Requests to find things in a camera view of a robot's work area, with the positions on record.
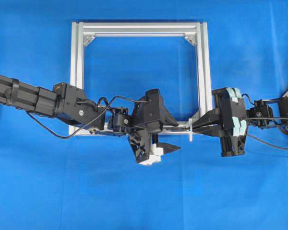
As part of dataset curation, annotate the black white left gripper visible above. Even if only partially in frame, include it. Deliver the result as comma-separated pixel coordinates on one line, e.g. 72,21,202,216
127,106,181,166

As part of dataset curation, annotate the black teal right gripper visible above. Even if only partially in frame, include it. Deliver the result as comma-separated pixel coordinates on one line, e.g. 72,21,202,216
192,88,247,157

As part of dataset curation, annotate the black wire with metal plug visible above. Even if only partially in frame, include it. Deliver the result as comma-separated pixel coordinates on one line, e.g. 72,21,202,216
170,116,288,152

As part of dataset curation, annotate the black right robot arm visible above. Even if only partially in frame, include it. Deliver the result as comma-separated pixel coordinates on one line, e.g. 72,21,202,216
190,88,288,157

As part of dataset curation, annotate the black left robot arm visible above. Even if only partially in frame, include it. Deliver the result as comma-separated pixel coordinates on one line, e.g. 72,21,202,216
0,75,179,165

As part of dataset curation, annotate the blue table cloth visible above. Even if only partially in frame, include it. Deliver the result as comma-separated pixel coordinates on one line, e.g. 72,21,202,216
0,0,288,230

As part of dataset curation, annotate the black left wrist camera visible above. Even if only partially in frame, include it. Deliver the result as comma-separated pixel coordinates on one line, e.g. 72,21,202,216
132,89,163,134

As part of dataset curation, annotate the aluminium extrusion square frame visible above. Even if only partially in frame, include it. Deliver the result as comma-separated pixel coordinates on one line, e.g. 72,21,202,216
70,22,213,138

